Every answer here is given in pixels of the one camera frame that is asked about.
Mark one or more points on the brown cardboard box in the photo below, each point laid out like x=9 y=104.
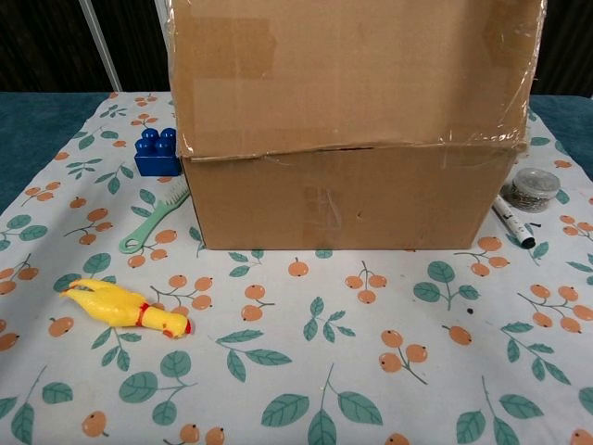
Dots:
x=352 y=116

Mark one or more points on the floral leaf fruit tablecloth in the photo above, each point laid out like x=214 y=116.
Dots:
x=296 y=361

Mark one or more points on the green plastic hairbrush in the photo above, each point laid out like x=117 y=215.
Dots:
x=148 y=227

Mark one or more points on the blue toy building block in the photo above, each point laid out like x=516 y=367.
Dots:
x=155 y=157

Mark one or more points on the yellow rubber chicken toy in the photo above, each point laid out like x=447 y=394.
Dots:
x=120 y=308

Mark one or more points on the black white marker pen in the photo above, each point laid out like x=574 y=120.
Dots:
x=512 y=222

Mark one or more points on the clear jar of metal pins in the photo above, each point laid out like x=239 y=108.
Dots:
x=533 y=192

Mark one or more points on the teal fabric table cover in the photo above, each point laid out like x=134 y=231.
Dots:
x=32 y=134

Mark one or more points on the thin white frame post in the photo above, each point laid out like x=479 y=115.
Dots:
x=99 y=46

